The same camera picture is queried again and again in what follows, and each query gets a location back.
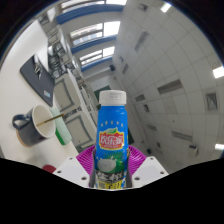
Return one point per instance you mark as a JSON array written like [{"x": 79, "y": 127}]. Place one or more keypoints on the golden stir stick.
[{"x": 50, "y": 119}]

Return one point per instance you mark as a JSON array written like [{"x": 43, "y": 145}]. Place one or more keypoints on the group of ceiling lights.
[{"x": 218, "y": 71}]

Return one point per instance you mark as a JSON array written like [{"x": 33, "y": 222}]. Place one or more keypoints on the blue window curtains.
[{"x": 90, "y": 9}]

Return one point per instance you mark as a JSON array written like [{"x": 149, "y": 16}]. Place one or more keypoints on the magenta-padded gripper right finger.
[{"x": 150, "y": 170}]

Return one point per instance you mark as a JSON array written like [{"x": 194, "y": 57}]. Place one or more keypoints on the bunch of keys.
[{"x": 37, "y": 66}]

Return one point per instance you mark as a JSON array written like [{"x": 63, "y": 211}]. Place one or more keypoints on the green oblong box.
[{"x": 63, "y": 128}]

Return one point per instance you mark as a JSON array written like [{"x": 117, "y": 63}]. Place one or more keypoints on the dark blue mug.
[{"x": 28, "y": 133}]

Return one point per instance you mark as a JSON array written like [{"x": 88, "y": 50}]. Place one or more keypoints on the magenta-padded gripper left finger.
[{"x": 71, "y": 171}]

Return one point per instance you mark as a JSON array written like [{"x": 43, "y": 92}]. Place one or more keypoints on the blue white-capped drink bottle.
[{"x": 112, "y": 126}]

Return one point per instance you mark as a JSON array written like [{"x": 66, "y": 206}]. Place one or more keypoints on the black wall speaker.
[{"x": 112, "y": 67}]

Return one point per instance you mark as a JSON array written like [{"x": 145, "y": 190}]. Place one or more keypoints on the group of classroom chairs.
[{"x": 77, "y": 128}]

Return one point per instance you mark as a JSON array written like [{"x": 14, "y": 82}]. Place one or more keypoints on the green blackboard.
[{"x": 101, "y": 88}]

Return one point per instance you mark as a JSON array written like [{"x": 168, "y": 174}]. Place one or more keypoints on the row of classroom windows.
[{"x": 111, "y": 28}]

